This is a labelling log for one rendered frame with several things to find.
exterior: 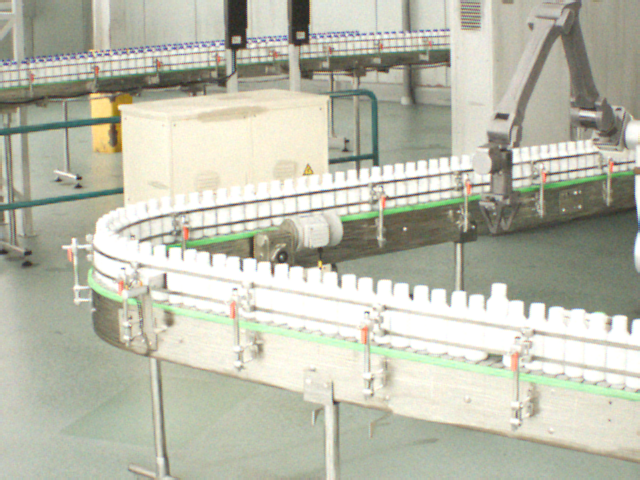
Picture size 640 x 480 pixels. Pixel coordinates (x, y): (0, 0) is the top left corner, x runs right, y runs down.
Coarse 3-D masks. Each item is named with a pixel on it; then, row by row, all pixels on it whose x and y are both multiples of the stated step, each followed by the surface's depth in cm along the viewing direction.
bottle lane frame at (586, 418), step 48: (192, 336) 395; (240, 336) 383; (288, 336) 372; (288, 384) 375; (336, 384) 365; (432, 384) 345; (480, 384) 336; (528, 384) 327; (576, 384) 319; (528, 432) 330; (576, 432) 321; (624, 432) 313
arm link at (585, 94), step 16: (560, 0) 344; (576, 0) 343; (544, 16) 339; (576, 16) 345; (576, 32) 348; (576, 48) 349; (576, 64) 353; (576, 80) 357; (592, 80) 359; (576, 96) 361; (592, 96) 359; (576, 112) 365; (608, 112) 364; (608, 128) 365
